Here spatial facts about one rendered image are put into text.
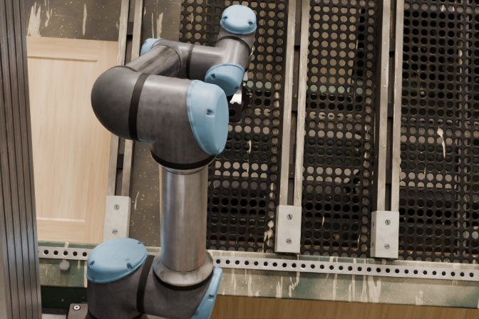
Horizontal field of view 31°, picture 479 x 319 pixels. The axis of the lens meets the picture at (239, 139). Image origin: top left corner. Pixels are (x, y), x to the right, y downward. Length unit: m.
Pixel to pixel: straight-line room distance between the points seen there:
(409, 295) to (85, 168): 0.95
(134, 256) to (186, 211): 0.21
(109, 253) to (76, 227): 0.67
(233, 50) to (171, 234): 0.44
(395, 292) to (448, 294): 0.14
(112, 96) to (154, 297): 0.44
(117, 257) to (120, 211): 0.62
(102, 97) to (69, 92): 0.99
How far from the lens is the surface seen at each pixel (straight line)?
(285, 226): 2.30
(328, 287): 2.33
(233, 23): 1.81
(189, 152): 1.41
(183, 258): 1.59
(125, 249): 1.70
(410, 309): 2.72
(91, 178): 2.37
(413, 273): 2.37
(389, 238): 2.34
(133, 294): 1.67
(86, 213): 2.36
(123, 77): 1.42
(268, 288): 2.31
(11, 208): 1.31
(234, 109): 1.94
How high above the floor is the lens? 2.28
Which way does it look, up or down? 29 degrees down
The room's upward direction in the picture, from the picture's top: 5 degrees clockwise
